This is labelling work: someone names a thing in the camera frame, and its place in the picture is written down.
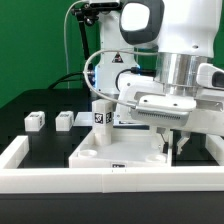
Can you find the white U-shaped obstacle fence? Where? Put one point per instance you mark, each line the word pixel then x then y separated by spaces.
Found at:
pixel 14 180

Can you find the white square table top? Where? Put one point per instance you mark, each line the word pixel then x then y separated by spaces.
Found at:
pixel 127 148

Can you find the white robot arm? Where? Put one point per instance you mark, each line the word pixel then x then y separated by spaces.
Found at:
pixel 187 91

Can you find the white sheet with tags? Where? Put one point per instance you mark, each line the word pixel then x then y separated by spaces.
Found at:
pixel 83 119

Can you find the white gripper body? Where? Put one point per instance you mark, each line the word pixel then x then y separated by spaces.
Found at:
pixel 146 102

